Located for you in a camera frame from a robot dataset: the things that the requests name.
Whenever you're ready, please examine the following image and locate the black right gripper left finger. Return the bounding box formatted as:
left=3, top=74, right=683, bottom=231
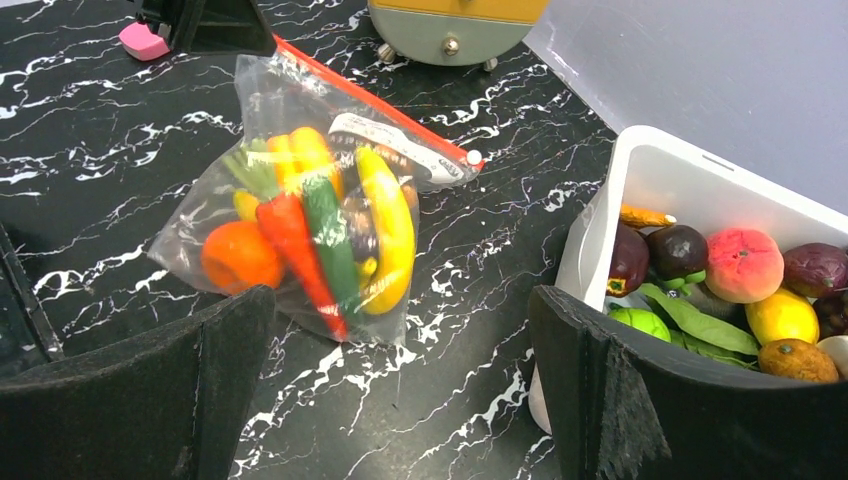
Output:
left=1, top=287, right=275, bottom=479

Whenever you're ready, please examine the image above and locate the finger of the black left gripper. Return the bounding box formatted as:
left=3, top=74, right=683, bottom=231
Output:
left=132, top=0, right=277, bottom=56

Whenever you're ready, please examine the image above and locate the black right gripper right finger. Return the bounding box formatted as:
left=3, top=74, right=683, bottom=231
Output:
left=528, top=285, right=847, bottom=479

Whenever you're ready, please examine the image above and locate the orange toy fruit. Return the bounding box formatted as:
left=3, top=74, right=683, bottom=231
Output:
left=200, top=220, right=285, bottom=295

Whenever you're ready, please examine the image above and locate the yellow toy pepper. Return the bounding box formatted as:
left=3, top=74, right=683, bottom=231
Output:
left=267, top=127, right=345, bottom=201

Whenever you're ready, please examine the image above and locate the yellow toy banana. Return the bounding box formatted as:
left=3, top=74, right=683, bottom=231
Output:
left=355, top=147, right=415, bottom=315
left=232, top=189, right=260, bottom=222

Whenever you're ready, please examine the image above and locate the orange toy carrot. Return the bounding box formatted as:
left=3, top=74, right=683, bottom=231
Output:
left=221, top=139, right=348, bottom=342

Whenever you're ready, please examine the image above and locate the clear zip bag orange zipper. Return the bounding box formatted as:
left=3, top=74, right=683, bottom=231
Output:
left=149, top=40, right=485, bottom=345

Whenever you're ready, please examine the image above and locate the green toy cucumber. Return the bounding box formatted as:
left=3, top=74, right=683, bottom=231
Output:
left=302, top=175, right=363, bottom=324

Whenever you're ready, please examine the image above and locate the purple toy fruit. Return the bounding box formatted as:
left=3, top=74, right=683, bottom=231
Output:
left=341, top=188, right=379, bottom=263

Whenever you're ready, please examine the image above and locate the white plastic food bin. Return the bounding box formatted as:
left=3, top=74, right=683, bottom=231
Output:
left=527, top=124, right=848, bottom=435

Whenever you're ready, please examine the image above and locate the pink tag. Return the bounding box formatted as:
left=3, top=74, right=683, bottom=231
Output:
left=118, top=22, right=171, bottom=62

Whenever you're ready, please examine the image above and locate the green leafy toy vegetable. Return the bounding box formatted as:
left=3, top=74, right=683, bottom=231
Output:
left=637, top=284, right=759, bottom=370

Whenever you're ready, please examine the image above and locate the dark maroon toy plum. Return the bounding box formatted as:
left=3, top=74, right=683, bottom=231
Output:
left=606, top=222, right=650, bottom=298

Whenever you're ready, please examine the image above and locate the dark toy mangosteen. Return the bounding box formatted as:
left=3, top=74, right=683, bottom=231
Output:
left=646, top=224, right=709, bottom=280

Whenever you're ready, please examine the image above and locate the brown toy kiwi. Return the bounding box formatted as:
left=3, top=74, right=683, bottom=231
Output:
left=758, top=338, right=840, bottom=383

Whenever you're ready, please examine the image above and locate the yellow toy lemon back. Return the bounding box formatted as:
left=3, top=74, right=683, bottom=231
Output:
left=744, top=288, right=820, bottom=345

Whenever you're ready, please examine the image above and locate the pink toy peach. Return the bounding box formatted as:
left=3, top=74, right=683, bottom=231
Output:
left=705, top=228, right=784, bottom=304

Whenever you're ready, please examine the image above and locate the cream cylinder orange yellow face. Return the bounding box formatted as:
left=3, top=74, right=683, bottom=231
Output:
left=367, top=0, right=549, bottom=72

